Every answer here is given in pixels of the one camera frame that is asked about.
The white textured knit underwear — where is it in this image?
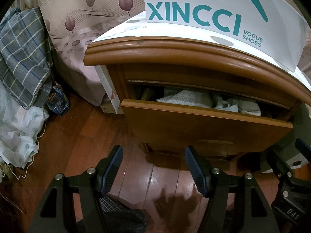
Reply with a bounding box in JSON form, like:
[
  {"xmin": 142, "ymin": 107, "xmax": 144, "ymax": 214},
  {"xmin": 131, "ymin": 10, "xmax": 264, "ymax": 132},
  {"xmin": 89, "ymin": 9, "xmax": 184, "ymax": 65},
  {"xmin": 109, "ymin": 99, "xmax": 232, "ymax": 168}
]
[{"xmin": 156, "ymin": 90, "xmax": 261, "ymax": 116}]

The wooden drawer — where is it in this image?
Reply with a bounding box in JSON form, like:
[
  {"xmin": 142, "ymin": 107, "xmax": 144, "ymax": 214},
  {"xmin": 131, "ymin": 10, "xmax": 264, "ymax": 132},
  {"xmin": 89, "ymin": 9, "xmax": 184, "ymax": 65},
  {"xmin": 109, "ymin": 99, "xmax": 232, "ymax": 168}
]
[{"xmin": 121, "ymin": 80, "xmax": 293, "ymax": 156}]

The checked trouser leg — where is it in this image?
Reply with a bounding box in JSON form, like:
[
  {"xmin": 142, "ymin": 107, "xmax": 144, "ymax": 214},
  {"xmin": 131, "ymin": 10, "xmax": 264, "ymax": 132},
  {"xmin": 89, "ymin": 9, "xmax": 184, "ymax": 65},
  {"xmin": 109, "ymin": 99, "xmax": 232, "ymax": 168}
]
[{"xmin": 99, "ymin": 195, "xmax": 147, "ymax": 232}]

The white paper bag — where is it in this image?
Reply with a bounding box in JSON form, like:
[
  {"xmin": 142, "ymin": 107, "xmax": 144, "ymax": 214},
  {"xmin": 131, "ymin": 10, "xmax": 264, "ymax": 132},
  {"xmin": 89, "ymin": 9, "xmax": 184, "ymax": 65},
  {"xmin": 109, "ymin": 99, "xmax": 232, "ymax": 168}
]
[{"xmin": 94, "ymin": 65, "xmax": 124, "ymax": 115}]

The brown wooden nightstand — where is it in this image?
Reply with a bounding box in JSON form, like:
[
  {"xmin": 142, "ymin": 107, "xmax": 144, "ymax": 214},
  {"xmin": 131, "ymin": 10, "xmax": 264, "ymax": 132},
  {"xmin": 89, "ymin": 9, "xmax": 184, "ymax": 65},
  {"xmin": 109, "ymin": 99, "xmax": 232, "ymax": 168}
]
[{"xmin": 83, "ymin": 35, "xmax": 311, "ymax": 161}]

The dark blue snack bag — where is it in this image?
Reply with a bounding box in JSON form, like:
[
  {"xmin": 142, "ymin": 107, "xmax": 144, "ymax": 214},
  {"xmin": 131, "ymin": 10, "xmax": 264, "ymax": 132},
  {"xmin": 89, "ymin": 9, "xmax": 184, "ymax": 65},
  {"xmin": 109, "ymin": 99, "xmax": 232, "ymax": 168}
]
[{"xmin": 46, "ymin": 81, "xmax": 70, "ymax": 117}]

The white green patterned cloth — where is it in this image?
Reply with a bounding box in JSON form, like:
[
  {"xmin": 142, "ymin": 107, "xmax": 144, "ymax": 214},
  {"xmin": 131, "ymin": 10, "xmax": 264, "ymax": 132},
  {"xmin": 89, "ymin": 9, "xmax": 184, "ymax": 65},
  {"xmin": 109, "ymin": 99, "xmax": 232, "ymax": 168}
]
[{"xmin": 1, "ymin": 85, "xmax": 49, "ymax": 168}]

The grey plaid cloth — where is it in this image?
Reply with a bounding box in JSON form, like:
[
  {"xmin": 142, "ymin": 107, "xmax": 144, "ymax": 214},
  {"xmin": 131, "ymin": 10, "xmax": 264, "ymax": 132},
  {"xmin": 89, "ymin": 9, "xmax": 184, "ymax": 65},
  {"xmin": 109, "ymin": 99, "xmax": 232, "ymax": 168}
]
[{"xmin": 1, "ymin": 7, "xmax": 52, "ymax": 110}]

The leaf pattern bed sheet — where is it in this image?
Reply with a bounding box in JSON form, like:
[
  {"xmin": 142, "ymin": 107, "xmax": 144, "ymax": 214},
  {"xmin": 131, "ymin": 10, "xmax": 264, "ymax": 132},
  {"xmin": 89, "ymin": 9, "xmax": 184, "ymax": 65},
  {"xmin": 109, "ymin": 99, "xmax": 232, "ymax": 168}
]
[{"xmin": 20, "ymin": 0, "xmax": 147, "ymax": 106}]

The white XINCCI shoe box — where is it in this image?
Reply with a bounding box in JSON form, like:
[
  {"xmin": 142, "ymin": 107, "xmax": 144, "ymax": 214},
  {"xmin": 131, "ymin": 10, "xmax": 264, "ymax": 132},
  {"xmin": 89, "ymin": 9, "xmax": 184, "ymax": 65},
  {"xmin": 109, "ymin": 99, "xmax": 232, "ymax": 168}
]
[{"xmin": 142, "ymin": 0, "xmax": 309, "ymax": 73}]

